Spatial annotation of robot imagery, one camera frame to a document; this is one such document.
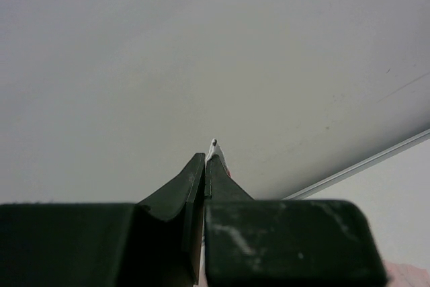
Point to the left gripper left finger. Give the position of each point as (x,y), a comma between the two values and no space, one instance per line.
(155,242)

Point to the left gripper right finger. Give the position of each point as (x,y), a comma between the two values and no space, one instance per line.
(253,242)

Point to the pink bunny pillowcase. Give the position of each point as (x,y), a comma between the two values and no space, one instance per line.
(215,149)

